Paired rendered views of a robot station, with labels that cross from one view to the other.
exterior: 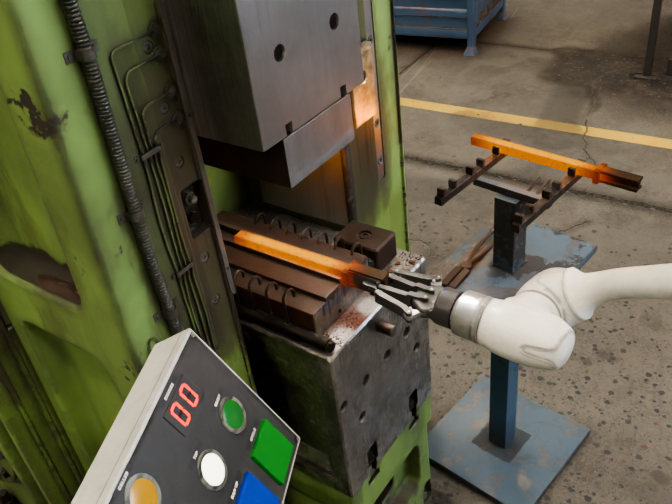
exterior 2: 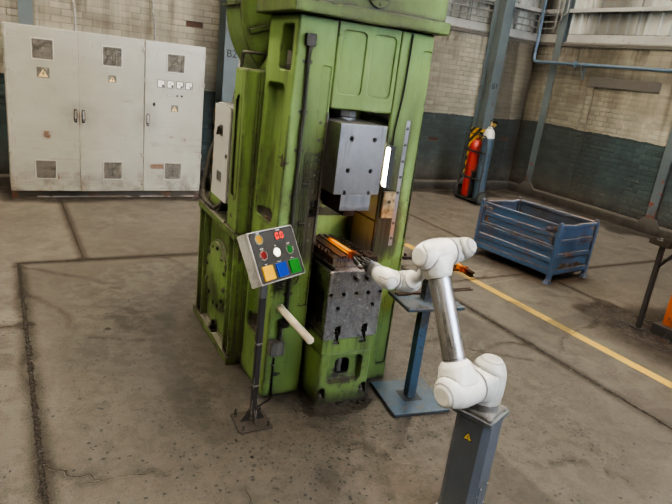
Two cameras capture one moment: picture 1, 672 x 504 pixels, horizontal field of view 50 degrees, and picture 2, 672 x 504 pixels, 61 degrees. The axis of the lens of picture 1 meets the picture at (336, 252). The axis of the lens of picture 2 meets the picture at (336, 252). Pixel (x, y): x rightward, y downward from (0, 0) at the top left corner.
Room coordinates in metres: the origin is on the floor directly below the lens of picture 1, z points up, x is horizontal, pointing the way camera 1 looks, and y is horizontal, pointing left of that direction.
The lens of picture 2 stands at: (-1.92, -1.14, 2.05)
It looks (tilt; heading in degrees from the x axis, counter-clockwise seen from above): 18 degrees down; 22
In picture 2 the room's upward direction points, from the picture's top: 7 degrees clockwise
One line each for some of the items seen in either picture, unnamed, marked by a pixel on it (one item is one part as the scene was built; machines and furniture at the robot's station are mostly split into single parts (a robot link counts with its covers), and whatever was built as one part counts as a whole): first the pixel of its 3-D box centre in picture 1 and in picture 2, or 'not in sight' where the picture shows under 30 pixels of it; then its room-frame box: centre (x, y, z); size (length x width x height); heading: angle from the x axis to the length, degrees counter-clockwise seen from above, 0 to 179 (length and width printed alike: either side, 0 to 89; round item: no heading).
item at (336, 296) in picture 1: (265, 267); (331, 249); (1.30, 0.16, 0.96); 0.42 x 0.20 x 0.09; 51
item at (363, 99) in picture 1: (359, 85); (387, 204); (1.49, -0.10, 1.27); 0.09 x 0.02 x 0.17; 141
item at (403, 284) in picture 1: (410, 287); not in sight; (1.10, -0.14, 1.00); 0.11 x 0.01 x 0.04; 46
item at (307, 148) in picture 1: (234, 119); (338, 194); (1.30, 0.16, 1.32); 0.42 x 0.20 x 0.10; 51
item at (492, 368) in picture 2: not in sight; (487, 378); (0.60, -0.97, 0.77); 0.18 x 0.16 x 0.22; 151
